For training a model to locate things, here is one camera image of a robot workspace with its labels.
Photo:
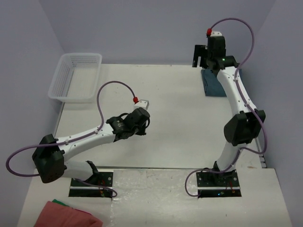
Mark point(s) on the folded pink t shirt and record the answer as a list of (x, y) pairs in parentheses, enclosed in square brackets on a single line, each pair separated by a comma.
[(56, 215)]

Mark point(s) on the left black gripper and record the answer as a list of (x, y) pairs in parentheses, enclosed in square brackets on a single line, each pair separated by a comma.
[(143, 117)]

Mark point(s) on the folded green t shirt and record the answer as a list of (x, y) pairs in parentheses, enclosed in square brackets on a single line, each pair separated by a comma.
[(60, 203)]

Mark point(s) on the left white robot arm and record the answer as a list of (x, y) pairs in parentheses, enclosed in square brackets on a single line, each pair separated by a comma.
[(52, 157)]

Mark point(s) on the white plastic basket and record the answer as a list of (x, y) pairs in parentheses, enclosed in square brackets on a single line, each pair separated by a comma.
[(76, 78)]

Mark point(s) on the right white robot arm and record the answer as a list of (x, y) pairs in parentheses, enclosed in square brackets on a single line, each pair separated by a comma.
[(247, 121)]

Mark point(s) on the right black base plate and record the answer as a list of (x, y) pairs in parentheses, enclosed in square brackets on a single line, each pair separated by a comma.
[(218, 186)]

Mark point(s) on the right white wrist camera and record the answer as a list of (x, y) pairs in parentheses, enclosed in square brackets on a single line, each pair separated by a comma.
[(216, 34)]

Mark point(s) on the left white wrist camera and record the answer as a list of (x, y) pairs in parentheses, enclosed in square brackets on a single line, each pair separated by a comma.
[(142, 104)]

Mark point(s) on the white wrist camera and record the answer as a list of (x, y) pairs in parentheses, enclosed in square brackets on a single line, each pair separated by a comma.
[(142, 104), (216, 34)]

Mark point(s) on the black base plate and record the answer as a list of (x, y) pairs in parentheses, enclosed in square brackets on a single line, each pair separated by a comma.
[(218, 186), (78, 189)]

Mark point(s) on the blue-grey t shirt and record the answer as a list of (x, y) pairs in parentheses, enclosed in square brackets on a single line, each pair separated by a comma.
[(212, 87)]

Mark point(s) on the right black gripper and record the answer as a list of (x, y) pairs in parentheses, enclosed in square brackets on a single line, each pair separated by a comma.
[(197, 56)]

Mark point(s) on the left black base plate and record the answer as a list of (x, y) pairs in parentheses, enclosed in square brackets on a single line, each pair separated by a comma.
[(78, 189)]

